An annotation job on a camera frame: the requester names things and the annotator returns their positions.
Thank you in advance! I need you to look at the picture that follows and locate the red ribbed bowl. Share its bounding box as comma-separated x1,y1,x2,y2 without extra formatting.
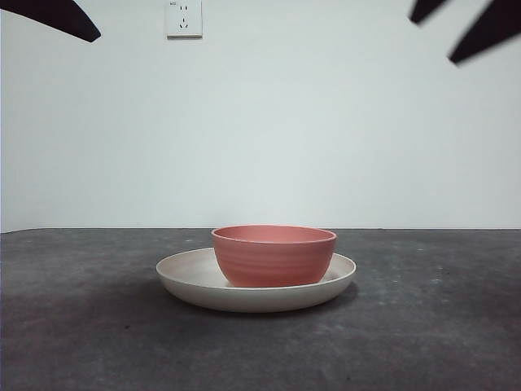
210,224,338,288

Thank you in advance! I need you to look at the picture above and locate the white wall socket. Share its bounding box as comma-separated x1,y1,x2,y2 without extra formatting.
165,0,204,40

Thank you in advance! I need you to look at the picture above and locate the white shallow plate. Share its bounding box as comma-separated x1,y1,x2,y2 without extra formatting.
155,247,357,314

